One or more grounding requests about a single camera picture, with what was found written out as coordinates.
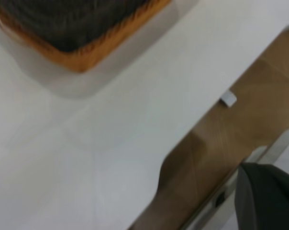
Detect small white bracket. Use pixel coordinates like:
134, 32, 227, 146
220, 90, 238, 108

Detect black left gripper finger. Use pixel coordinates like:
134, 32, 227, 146
235, 163, 289, 230

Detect light brown wicker basket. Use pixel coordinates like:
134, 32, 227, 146
0, 0, 173, 73

